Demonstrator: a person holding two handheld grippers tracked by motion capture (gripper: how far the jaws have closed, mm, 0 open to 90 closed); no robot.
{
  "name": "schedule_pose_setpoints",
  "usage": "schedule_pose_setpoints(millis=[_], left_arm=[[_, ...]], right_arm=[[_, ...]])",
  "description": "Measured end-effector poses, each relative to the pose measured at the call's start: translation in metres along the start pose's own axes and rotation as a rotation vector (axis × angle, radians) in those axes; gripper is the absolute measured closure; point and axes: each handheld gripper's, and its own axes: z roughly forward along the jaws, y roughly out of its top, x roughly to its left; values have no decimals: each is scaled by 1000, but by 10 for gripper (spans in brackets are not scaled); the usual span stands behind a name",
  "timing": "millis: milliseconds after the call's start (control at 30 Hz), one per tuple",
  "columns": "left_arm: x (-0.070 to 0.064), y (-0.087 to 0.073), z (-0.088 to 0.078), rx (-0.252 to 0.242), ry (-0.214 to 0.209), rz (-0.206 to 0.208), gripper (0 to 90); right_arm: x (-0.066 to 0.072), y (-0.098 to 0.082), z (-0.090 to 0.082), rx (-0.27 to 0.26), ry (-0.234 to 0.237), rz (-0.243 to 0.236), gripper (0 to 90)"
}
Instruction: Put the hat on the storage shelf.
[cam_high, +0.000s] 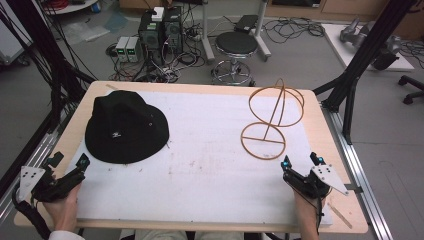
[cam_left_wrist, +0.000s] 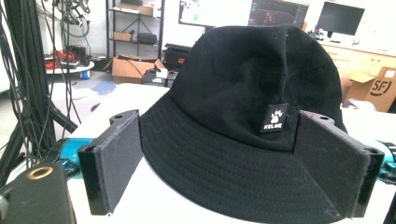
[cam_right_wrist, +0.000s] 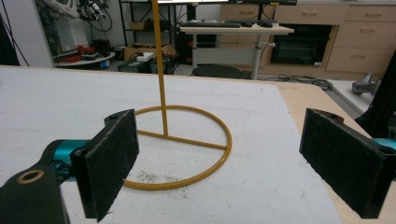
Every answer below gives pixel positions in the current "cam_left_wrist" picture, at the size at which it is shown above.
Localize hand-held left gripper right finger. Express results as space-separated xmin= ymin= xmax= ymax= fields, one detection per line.
xmin=293 ymin=109 xmax=385 ymax=218

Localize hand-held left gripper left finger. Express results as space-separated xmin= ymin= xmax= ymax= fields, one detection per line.
xmin=77 ymin=108 xmax=145 ymax=217

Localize black bucket hat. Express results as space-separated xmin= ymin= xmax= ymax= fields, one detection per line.
xmin=138 ymin=24 xmax=348 ymax=224

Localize printed cardboard box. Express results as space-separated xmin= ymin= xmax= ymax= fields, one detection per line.
xmin=340 ymin=66 xmax=396 ymax=113

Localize open cardboard box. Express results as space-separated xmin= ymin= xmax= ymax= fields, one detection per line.
xmin=104 ymin=54 xmax=166 ymax=85

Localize black and white device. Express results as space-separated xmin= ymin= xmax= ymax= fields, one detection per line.
xmin=141 ymin=67 xmax=176 ymax=88

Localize light wooden cabinet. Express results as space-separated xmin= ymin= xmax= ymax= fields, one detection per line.
xmin=319 ymin=39 xmax=396 ymax=82

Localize round white table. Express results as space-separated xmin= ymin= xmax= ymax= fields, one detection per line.
xmin=44 ymin=59 xmax=95 ymax=77

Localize black hard case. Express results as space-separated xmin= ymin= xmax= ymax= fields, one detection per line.
xmin=163 ymin=43 xmax=192 ymax=72

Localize black metal stand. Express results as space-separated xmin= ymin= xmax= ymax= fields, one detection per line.
xmin=0 ymin=0 xmax=79 ymax=188

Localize small cardboard box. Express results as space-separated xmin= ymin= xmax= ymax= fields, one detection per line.
xmin=113 ymin=31 xmax=134 ymax=43

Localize black bag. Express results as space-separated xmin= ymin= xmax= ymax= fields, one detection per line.
xmin=136 ymin=32 xmax=159 ymax=47

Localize black metal shelf rack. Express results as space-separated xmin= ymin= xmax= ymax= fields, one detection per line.
xmin=105 ymin=0 xmax=166 ymax=61

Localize black switched-off monitor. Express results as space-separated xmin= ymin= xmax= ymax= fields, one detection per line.
xmin=315 ymin=1 xmax=366 ymax=39

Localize flat cardboard box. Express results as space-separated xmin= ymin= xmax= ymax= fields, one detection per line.
xmin=118 ymin=2 xmax=156 ymax=17

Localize dark-screen monitor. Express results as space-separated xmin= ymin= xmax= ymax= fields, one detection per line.
xmin=247 ymin=0 xmax=310 ymax=30

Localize white-screen monitor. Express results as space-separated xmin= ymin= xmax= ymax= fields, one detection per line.
xmin=177 ymin=0 xmax=254 ymax=28

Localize red cables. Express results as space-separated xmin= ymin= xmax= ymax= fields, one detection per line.
xmin=45 ymin=49 xmax=78 ymax=71

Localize bundle of black cables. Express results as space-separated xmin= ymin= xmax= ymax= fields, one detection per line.
xmin=0 ymin=0 xmax=82 ymax=171

